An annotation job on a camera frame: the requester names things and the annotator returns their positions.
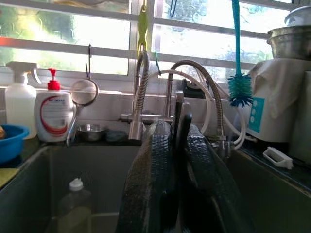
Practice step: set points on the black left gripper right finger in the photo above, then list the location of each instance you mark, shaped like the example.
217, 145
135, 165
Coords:
211, 170

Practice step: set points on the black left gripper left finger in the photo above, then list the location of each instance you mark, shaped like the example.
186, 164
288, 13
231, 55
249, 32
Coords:
150, 157

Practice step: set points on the dark green sponge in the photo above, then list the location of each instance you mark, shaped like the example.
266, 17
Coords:
116, 136

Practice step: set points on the stainless steel sink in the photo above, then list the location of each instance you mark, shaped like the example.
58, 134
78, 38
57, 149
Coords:
267, 194

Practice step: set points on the steel spring faucet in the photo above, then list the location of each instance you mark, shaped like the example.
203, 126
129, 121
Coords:
141, 97

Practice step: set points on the small steel bowl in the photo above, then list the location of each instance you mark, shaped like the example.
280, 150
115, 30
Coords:
91, 133

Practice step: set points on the small white plastic scrubber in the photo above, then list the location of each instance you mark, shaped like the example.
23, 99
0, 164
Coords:
277, 157

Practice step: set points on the white water filter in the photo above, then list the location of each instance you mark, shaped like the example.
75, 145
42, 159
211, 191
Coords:
274, 126

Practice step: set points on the black box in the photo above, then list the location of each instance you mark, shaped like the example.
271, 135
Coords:
194, 91

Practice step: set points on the blue bottle brush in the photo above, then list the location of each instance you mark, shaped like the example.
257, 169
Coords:
240, 89

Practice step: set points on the clear dish soap bottle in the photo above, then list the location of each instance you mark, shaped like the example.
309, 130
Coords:
75, 208

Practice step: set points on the small steel mesh strainer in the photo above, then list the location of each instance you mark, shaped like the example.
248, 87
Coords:
83, 91

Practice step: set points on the white red soap pump bottle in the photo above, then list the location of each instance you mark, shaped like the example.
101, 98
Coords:
53, 114

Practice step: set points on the white cloth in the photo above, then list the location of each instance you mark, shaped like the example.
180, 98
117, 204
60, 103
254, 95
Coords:
279, 80

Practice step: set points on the yellow green plastic hanger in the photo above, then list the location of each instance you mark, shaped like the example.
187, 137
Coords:
143, 29

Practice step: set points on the blue plastic bowl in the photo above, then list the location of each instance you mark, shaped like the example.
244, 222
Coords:
12, 143

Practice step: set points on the white spray bottle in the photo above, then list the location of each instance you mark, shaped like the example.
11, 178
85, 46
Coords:
20, 104

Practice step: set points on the window with metal bars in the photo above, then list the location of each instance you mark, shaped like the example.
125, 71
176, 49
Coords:
73, 36

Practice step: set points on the yellow cloth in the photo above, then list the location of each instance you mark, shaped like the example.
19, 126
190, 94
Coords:
7, 177

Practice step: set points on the steel pot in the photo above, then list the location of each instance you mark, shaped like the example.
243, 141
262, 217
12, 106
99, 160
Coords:
289, 43

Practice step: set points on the orange food scraps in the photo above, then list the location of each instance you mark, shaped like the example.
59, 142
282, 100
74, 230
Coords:
2, 133

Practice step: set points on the steel pot lid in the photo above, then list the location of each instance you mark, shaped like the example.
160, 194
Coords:
300, 15

